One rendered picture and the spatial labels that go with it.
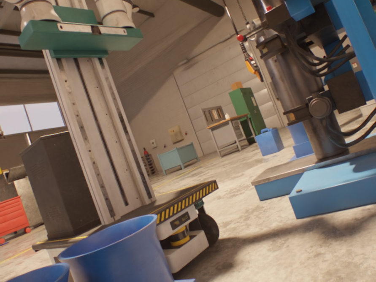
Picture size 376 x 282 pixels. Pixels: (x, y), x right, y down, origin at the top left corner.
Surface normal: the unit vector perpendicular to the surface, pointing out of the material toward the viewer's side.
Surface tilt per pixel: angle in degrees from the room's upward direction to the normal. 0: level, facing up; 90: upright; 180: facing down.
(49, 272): 62
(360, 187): 90
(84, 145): 90
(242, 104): 90
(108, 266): 90
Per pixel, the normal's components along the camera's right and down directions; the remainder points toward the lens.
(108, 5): -0.06, -0.05
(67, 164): 0.69, -0.31
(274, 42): -0.52, 0.14
